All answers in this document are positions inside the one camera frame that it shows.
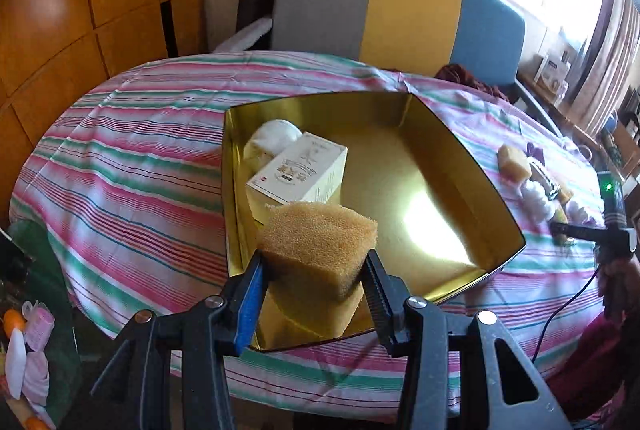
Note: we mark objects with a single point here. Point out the white plastic bottle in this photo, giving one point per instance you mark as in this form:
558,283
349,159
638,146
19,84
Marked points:
15,362

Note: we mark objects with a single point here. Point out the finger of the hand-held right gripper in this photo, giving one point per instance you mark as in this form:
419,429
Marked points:
575,230

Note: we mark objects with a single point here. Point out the white box on shelf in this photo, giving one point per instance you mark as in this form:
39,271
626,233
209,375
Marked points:
552,70

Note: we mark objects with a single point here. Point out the white plastic bag bundle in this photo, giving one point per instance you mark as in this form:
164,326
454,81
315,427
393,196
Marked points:
537,205
272,135

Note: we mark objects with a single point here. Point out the striped brown curtain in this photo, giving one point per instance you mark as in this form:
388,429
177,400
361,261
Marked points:
612,50

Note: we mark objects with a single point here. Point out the purple snack packet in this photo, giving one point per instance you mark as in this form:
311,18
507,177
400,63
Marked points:
537,151

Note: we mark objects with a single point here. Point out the pink wrapped packet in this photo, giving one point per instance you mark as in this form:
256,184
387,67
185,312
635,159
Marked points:
40,325
37,375

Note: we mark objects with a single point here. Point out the large yellow-brown sponge block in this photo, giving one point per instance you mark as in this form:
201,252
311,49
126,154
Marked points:
315,235

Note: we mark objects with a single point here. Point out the small yellow sponge piece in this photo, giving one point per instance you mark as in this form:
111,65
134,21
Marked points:
564,197

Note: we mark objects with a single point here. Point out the orange fruit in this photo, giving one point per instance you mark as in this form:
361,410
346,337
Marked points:
12,320

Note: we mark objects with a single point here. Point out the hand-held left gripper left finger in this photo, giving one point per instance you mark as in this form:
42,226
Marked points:
250,310

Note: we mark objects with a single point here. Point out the cream carton box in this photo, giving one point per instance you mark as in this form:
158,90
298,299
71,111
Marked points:
295,170

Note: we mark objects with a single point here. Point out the green side table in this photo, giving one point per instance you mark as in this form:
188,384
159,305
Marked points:
55,270

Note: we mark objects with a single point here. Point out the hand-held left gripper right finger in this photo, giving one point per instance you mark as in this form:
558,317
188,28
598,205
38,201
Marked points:
376,305

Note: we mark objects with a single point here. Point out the tan sponge block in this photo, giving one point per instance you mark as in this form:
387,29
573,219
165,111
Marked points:
515,163

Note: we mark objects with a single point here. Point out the wooden wardrobe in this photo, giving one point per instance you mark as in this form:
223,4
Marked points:
60,10

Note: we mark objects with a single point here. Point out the person's red clothing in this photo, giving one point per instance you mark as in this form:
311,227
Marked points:
595,370

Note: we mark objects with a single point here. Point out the cardboard box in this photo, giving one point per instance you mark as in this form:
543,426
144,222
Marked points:
627,138

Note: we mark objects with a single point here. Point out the person's right hand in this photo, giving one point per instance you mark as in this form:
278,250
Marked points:
627,277

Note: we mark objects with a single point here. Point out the grey yellow blue chair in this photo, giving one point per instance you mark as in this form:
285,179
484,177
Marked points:
320,0

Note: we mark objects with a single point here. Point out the wooden side desk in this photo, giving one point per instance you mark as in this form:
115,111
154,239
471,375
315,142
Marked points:
560,110

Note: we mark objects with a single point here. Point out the striped pink green tablecloth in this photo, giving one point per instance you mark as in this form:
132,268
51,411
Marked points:
125,160

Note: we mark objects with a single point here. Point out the small white wrapper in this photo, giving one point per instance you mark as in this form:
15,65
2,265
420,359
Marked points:
580,212

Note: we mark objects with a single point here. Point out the gold metal tin box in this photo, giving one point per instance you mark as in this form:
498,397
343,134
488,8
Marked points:
400,170

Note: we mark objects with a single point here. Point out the grey green snack packet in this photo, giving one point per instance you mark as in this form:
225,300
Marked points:
544,177

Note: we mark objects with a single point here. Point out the dark red cloth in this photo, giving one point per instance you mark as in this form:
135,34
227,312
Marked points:
465,75

